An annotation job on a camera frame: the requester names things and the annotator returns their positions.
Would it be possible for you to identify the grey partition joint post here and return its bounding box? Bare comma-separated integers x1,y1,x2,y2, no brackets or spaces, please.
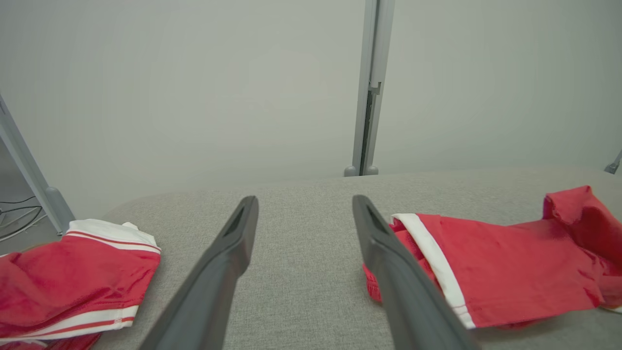
344,0,395,177

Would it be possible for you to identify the black cabinet with cables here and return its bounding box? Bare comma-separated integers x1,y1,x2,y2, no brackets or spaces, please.
0,197,47,241

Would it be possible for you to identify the grey slanted partition frame post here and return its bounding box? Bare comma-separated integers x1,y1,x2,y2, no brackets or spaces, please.
0,95,76,236

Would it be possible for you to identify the small grey partition foot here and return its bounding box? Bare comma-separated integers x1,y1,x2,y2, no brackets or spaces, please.
604,150,622,175

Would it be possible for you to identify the red garment with white band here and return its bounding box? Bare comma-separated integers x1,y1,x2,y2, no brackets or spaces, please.
362,185,622,330

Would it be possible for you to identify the red garment with white stripes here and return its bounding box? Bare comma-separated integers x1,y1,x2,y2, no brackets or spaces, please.
0,219,162,350

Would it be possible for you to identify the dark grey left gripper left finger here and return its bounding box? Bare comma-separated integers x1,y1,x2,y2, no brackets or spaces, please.
140,195,259,350

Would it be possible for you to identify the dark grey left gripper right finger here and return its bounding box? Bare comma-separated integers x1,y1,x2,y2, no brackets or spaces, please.
352,194,479,350

